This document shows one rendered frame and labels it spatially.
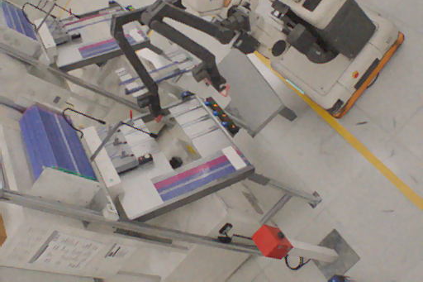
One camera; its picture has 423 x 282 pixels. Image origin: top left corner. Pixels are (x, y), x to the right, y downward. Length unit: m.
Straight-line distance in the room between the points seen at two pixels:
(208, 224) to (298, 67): 1.17
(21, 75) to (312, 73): 1.96
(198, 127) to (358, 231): 1.13
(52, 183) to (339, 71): 1.81
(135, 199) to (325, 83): 1.37
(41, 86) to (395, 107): 2.38
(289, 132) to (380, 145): 0.66
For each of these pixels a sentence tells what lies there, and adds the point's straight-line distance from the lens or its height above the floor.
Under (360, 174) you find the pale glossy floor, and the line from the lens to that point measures 2.99.
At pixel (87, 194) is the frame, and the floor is 1.43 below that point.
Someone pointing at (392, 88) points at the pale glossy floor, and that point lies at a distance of 3.09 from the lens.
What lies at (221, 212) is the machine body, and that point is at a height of 0.62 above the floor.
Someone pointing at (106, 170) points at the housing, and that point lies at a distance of 2.45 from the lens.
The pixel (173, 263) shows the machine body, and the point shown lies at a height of 0.62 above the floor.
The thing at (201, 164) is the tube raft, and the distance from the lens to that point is 2.50.
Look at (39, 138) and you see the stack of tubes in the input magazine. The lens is 2.31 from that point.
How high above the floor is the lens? 2.71
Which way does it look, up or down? 41 degrees down
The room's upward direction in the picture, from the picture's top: 65 degrees counter-clockwise
